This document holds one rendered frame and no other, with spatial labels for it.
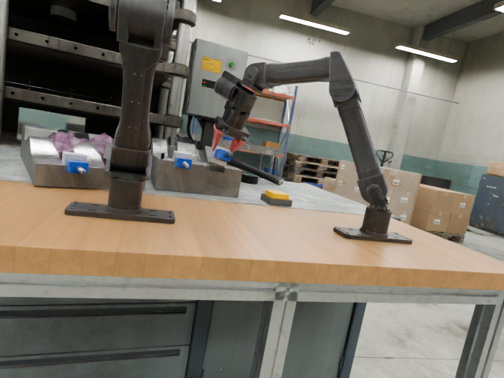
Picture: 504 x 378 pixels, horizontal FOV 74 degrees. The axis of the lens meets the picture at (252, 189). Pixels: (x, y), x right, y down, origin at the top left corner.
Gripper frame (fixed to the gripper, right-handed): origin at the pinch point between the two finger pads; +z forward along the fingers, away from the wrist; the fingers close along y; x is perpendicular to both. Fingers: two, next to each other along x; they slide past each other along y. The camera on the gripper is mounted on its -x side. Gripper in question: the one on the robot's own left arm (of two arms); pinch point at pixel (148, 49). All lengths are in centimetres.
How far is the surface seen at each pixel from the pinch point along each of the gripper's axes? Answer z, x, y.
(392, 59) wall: 608, -244, -537
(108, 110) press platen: 72, 16, 17
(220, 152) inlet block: -9.2, 26.0, -23.7
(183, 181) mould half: -6.3, 36.5, -14.3
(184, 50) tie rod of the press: 67, -18, -14
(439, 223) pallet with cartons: 266, 86, -417
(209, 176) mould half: -5.9, 33.9, -22.0
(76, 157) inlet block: -16.2, 32.5, 13.2
